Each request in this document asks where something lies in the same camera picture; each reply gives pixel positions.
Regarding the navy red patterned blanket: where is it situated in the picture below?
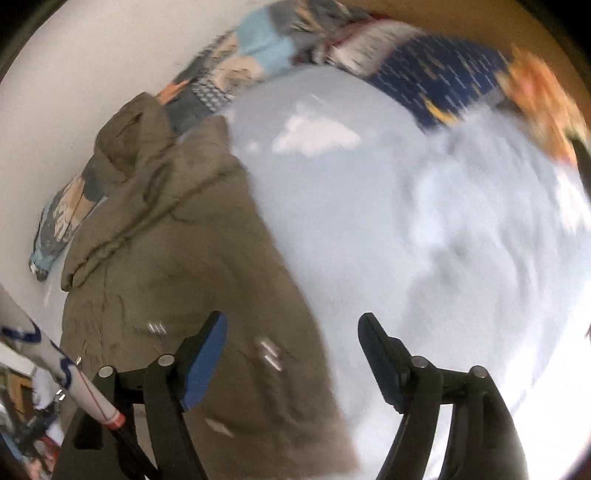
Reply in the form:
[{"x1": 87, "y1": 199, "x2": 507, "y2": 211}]
[{"x1": 318, "y1": 18, "x2": 513, "y2": 130}]

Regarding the orange cloth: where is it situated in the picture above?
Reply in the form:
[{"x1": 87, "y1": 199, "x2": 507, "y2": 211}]
[{"x1": 499, "y1": 46, "x2": 583, "y2": 167}]

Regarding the blurred colourful clutter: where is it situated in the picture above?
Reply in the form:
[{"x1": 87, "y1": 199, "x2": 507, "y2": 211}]
[{"x1": 0, "y1": 364, "x2": 61, "y2": 476}]

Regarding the olive padded jacket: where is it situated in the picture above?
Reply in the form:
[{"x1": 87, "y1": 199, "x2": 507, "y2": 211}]
[{"x1": 60, "y1": 92, "x2": 361, "y2": 480}]

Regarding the patchwork printed blanket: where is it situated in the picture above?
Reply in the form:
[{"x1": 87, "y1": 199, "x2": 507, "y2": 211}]
[{"x1": 28, "y1": 0, "x2": 384, "y2": 282}]

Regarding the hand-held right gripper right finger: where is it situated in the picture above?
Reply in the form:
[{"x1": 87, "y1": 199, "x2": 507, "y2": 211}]
[{"x1": 358, "y1": 313, "x2": 529, "y2": 480}]

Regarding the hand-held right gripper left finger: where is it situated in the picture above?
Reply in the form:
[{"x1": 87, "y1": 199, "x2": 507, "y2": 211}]
[{"x1": 51, "y1": 311, "x2": 229, "y2": 480}]

